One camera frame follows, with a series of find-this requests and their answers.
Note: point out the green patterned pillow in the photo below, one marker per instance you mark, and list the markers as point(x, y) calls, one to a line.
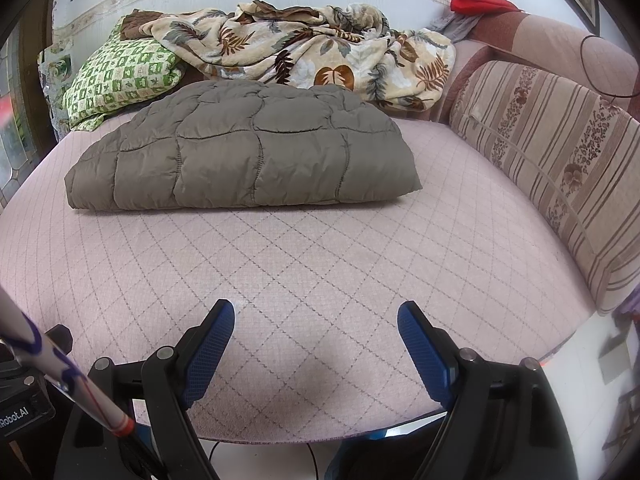
point(125, 75)

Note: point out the red cloth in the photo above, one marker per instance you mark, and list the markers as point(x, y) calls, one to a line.
point(480, 1)

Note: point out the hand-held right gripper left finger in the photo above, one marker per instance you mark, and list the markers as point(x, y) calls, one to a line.
point(210, 350)

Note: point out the olive grey quilted jacket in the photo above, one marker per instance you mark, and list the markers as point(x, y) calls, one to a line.
point(250, 145)

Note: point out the clear plastic bag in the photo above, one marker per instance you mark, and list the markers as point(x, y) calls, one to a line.
point(55, 67)

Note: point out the pink striped sofa backrest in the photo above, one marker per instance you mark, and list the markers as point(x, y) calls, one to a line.
point(550, 35)

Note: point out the grey cloth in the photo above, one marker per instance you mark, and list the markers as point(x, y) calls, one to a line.
point(457, 25)

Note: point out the pink quilted bed cover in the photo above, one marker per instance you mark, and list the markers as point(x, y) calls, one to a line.
point(325, 260)

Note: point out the leaf print blanket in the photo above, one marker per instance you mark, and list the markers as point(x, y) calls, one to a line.
point(320, 45)

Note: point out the striped floral sofa cushion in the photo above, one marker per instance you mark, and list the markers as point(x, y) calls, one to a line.
point(550, 150)

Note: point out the brown cloth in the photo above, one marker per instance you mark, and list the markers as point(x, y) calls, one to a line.
point(137, 22)

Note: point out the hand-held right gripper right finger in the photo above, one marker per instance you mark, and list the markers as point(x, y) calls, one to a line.
point(425, 355)

